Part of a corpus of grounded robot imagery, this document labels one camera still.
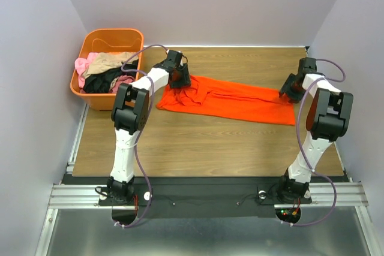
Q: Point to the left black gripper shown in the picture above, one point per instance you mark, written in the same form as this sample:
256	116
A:
181	80

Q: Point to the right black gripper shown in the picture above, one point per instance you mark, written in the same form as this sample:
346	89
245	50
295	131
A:
288	91

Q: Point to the orange t shirt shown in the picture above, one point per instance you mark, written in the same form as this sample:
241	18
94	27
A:
211	97

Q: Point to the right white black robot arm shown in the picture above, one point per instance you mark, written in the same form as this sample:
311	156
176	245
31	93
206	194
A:
327	120

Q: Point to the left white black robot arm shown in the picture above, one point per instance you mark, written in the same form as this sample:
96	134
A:
130	112

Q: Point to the dusty pink garment in basket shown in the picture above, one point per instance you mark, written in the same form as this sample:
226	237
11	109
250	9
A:
123	79

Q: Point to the beige garment in basket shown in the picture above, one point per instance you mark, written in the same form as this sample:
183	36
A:
97	63

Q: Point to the black garment in basket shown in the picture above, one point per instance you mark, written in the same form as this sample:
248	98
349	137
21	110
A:
100	83

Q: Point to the light pink garment in basket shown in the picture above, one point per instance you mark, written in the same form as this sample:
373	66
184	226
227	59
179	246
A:
81	65

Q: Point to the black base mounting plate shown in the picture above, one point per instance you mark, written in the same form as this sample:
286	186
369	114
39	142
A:
199	197

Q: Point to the aluminium extrusion rail frame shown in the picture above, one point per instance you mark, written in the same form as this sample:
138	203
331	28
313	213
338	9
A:
79	193

